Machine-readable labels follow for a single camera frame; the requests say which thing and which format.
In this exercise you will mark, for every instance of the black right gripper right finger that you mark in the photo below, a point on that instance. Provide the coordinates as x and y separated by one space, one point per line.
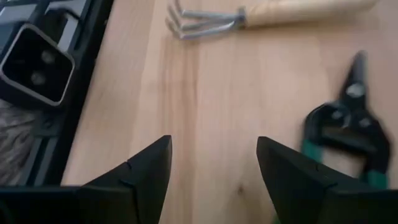
298 189

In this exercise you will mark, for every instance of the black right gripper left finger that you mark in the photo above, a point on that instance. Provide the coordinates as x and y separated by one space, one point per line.
136 186

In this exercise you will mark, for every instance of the black aluminium table frame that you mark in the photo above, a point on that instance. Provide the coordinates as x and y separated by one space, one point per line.
84 46

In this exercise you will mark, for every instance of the black square camera device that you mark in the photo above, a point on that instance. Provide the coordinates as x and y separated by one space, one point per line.
34 65

